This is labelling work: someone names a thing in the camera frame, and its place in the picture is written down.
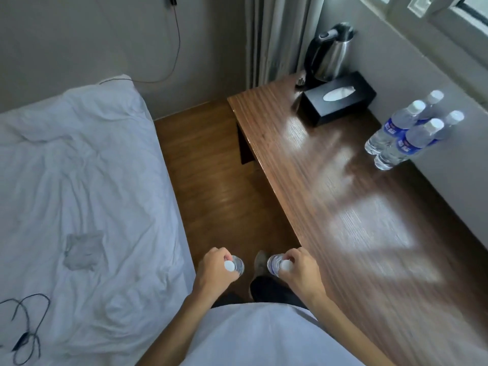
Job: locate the blue label water bottle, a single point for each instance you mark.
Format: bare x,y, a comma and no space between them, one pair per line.
404,146
389,133
434,99
451,120

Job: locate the clear water bottle white cap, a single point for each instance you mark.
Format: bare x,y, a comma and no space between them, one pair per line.
237,266
273,264

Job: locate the black tissue box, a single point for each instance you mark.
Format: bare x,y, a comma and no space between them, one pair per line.
343,106

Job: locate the person's right hand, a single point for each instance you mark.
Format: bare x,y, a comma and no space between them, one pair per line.
305,278

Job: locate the person's grey shoe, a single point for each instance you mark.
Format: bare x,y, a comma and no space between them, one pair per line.
260,264

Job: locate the person's right fingers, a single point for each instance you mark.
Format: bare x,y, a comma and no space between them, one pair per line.
295,256

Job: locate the person's left fingers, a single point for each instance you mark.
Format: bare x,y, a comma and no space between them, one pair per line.
219,255

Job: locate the grey curtain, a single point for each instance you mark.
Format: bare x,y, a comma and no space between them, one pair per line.
278,38

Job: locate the person's right forearm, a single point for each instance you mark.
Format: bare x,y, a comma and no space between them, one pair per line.
343,327

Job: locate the white tissue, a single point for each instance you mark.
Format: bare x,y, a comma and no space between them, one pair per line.
338,94

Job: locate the steel electric kettle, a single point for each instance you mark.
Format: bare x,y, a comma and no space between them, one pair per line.
331,53

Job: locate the person's black trousers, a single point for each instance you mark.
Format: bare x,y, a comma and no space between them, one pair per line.
270,291

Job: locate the grey cloth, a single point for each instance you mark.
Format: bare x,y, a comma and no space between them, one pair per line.
84,250

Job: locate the person's left forearm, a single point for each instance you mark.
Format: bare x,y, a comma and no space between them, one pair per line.
171,327

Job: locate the person's left hand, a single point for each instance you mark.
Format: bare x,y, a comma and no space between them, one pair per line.
209,274

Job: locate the black kettle base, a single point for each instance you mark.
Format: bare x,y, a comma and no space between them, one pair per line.
303,83

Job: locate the person's white shirt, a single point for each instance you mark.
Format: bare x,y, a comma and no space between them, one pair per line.
267,335

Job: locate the bed with white duvet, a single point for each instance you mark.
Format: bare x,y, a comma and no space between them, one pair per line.
87,167

